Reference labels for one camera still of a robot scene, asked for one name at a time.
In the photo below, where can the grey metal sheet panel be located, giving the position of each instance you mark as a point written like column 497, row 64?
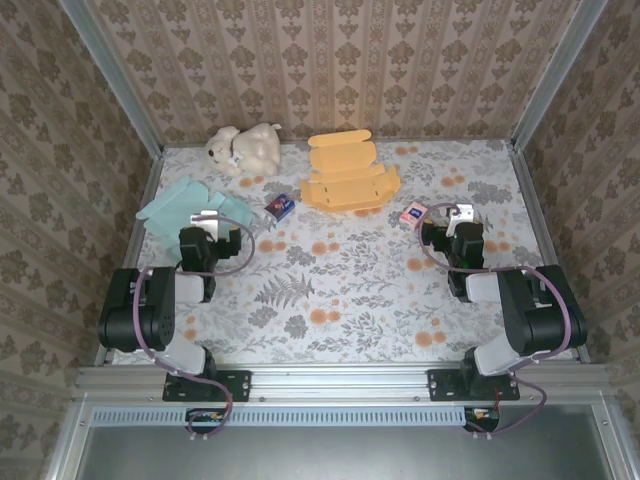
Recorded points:
column 340, row 455

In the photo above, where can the orange paper box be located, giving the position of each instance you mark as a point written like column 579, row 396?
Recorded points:
column 345, row 195

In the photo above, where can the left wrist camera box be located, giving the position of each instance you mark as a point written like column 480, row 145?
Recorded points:
column 205, row 222

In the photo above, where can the cream plush toy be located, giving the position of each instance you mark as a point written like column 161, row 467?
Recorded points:
column 250, row 150

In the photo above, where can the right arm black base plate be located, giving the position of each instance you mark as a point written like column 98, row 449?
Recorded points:
column 442, row 385

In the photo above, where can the aluminium side rail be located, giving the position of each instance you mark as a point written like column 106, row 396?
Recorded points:
column 545, row 225
column 145, row 210

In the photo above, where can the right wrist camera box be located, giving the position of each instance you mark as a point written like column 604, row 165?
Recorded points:
column 461, row 212

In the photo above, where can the wide aluminium frame beam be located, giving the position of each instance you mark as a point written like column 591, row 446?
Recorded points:
column 340, row 382

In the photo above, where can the floral tablecloth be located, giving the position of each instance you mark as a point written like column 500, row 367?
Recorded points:
column 350, row 280

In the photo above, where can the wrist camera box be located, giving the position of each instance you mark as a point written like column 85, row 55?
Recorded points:
column 205, row 222
column 461, row 212

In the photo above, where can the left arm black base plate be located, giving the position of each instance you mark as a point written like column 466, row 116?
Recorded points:
column 235, row 385

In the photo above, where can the pink tissue pack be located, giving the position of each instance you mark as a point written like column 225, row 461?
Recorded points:
column 413, row 215

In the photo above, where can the small blue printed box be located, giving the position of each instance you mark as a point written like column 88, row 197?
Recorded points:
column 280, row 207

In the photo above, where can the teal paper box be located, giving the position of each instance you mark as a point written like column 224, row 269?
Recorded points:
column 170, row 210

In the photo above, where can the black connector box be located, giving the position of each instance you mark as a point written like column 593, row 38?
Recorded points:
column 207, row 417
column 482, row 417

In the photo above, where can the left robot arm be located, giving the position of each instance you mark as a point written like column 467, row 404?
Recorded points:
column 150, row 310

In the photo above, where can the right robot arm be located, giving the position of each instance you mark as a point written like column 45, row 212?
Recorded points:
column 530, row 310

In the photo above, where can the aluminium corner post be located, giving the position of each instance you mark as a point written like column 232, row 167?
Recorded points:
column 560, row 75
column 115, row 80

